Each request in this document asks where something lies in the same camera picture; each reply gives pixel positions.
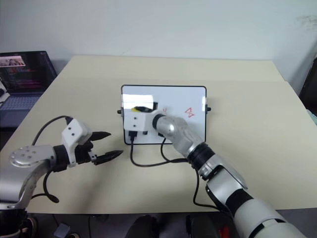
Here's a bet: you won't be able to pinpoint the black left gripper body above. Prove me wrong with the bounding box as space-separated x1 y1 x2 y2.
74 139 98 165

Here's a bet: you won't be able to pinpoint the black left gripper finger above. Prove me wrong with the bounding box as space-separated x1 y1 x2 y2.
92 131 112 143
95 150 124 166

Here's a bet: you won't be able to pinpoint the yellow and black whiteboard eraser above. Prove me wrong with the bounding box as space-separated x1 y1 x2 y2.
131 106 153 114

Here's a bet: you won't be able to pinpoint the small black-framed whiteboard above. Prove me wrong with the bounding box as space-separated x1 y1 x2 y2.
117 84 211 146

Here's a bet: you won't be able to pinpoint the small grey box on floor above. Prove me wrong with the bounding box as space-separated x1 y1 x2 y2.
54 224 70 237

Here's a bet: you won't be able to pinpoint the dark rounded shape under table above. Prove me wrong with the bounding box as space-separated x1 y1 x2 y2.
127 214 159 238
185 214 224 238

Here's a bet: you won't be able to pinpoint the open grey laptop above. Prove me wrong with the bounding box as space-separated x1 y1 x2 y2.
0 51 58 113

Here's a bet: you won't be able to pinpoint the dark chair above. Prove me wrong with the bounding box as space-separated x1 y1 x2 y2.
299 57 317 110

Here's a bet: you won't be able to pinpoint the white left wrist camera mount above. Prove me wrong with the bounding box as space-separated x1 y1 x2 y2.
61 119 94 167

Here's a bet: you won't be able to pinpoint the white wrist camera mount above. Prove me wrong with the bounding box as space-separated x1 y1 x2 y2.
61 119 94 167
123 108 156 132

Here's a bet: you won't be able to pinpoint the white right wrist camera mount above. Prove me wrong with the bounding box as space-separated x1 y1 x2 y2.
123 108 156 132

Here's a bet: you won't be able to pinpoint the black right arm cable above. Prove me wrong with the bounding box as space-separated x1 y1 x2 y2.
128 130 220 210

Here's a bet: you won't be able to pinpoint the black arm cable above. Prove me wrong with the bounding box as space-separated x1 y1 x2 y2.
128 130 220 210
31 115 73 203

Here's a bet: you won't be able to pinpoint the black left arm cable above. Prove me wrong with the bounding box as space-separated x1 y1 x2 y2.
31 115 73 203

